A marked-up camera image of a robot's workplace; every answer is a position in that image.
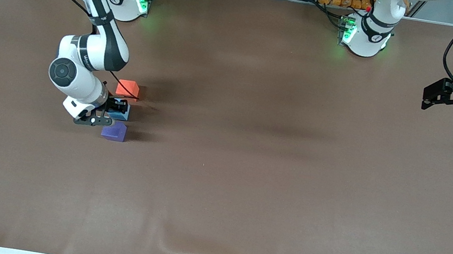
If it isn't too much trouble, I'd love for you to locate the light blue foam block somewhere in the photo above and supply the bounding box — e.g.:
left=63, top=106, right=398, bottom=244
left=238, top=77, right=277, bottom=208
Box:
left=108, top=101, right=132, bottom=123

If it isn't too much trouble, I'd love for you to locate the orange foam block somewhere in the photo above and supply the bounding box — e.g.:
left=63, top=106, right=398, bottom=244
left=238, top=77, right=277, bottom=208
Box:
left=115, top=79, right=142, bottom=101

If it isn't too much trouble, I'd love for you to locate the purple foam block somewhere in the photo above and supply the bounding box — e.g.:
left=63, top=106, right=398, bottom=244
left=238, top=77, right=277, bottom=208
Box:
left=100, top=120, right=128, bottom=143

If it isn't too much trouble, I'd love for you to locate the brown table cloth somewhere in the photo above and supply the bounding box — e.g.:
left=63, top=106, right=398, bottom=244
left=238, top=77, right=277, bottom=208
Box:
left=0, top=0, right=453, bottom=254

